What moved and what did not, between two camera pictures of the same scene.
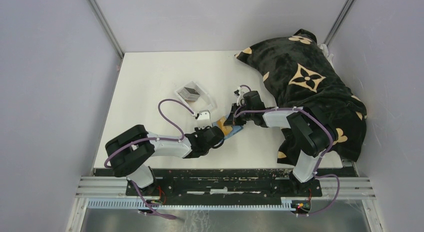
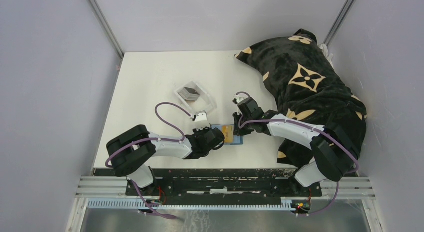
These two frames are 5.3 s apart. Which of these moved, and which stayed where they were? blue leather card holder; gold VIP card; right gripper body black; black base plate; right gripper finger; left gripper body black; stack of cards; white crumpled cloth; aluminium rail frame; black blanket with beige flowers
Moved: right gripper finger; right gripper body black; blue leather card holder; gold VIP card
Stayed: black base plate; white crumpled cloth; black blanket with beige flowers; stack of cards; left gripper body black; aluminium rail frame
